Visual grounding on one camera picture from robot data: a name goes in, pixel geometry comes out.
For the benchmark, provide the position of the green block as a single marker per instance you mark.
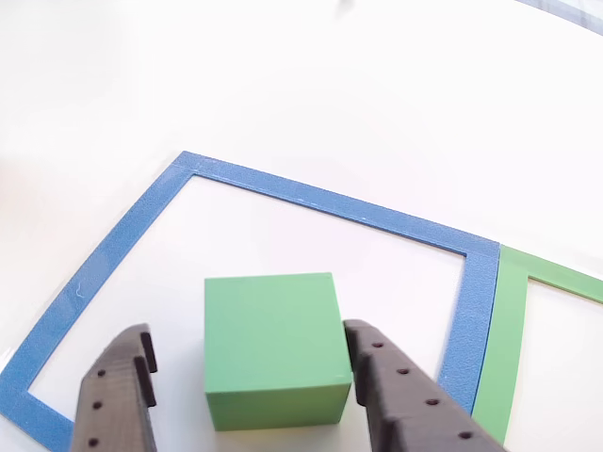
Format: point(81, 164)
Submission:
point(273, 329)

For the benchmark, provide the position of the green square frame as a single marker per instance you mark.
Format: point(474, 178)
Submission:
point(504, 339)

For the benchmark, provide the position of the blue square frame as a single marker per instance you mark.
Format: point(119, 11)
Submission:
point(118, 245)

